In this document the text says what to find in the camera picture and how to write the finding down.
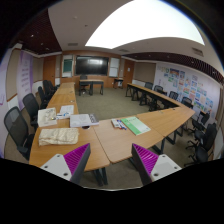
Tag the black wall television screen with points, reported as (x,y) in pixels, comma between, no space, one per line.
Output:
(91,65)

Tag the black office chair near left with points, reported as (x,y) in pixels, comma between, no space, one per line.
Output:
(18,130)

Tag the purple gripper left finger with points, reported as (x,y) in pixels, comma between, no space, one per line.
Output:
(69,166)

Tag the white closed book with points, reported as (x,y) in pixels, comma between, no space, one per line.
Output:
(81,120)

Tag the white whiteboard left of screen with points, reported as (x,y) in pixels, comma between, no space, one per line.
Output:
(67,66)

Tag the black office chair right near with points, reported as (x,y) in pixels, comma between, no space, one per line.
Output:
(204,143)

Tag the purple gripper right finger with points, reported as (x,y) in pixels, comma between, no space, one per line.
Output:
(152,167)

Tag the white paper sheet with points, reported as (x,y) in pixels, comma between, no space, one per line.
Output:
(67,110)

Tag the white whiteboard right of screen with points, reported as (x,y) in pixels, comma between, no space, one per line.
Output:
(114,67)

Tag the markers on table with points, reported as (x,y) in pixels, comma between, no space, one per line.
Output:
(118,124)

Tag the black office chair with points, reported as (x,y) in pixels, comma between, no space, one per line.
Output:
(32,108)
(18,130)
(44,100)
(204,143)

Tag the front black desk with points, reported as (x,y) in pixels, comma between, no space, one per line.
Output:
(91,83)

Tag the green booklet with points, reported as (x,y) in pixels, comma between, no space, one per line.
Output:
(135,125)

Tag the colourful wall poster board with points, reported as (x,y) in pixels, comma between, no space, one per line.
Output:
(189,84)

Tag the purple wall banner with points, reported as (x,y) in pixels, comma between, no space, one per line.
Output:
(24,77)

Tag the folded cream towel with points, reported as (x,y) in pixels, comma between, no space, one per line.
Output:
(58,136)

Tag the white whiteboard of screen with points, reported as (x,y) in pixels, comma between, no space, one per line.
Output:
(114,67)
(67,66)

